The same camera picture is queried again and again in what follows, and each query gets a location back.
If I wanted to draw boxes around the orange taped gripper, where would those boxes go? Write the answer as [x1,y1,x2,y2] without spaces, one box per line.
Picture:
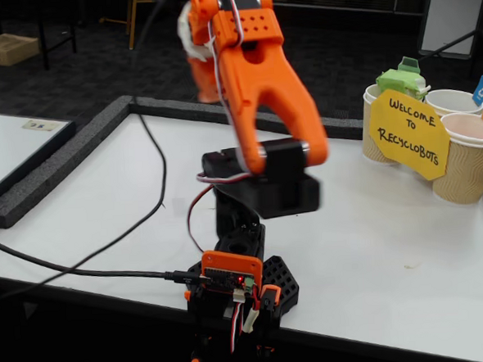
[174,0,223,106]

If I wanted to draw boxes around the ribbed beige paper cup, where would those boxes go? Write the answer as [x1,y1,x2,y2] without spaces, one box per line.
[427,111,483,207]
[422,87,483,120]
[357,79,428,169]

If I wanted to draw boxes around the long dark grey foam strip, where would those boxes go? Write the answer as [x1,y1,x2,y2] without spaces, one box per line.
[125,85,296,143]

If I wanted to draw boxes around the yellow welcome paper sign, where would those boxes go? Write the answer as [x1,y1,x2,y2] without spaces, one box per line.
[366,84,453,185]

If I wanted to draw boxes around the black robot base clamp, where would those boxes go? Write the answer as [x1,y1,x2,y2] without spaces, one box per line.
[182,253,305,362]

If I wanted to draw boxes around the servo wire along arm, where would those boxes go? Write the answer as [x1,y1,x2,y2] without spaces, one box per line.
[172,0,261,255]

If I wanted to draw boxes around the controller board orange mount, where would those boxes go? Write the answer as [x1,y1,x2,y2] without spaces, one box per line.
[199,247,267,306]

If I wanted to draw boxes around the short dark grey foam strip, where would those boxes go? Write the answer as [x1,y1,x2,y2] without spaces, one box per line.
[291,111,365,145]

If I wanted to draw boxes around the green paper rubbish packet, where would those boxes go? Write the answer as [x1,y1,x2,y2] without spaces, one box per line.
[374,66,431,105]

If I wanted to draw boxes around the white panel black frame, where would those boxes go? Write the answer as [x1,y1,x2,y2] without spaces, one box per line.
[413,0,483,64]

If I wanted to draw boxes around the clear tape patch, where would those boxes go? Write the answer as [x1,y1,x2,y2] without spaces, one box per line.
[169,195,192,218]

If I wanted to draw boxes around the thin black webcam cable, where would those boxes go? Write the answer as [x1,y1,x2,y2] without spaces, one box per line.
[0,0,192,303]

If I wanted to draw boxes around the gold metal frame chair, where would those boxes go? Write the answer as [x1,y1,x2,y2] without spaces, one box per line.
[97,0,160,52]

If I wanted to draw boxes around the white table black edge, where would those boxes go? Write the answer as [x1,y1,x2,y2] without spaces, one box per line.
[0,103,82,210]

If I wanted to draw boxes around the thick black USB cable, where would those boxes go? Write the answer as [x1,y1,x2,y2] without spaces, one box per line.
[0,220,211,298]

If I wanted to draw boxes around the black metal stand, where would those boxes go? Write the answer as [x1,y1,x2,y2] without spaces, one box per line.
[414,26,483,84]

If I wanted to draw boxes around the small paper label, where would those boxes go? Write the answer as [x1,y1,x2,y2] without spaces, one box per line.
[20,116,62,134]

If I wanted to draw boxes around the brown cardboard box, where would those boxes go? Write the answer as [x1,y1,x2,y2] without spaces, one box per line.
[0,31,42,68]

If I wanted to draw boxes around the red white black servo wire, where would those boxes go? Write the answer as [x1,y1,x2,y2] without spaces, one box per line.
[225,298,264,355]

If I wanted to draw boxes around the green recycling bin tag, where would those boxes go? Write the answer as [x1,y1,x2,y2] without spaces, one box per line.
[396,54,421,76]

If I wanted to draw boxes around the black metal table legs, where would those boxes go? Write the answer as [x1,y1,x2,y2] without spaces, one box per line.
[35,0,79,72]

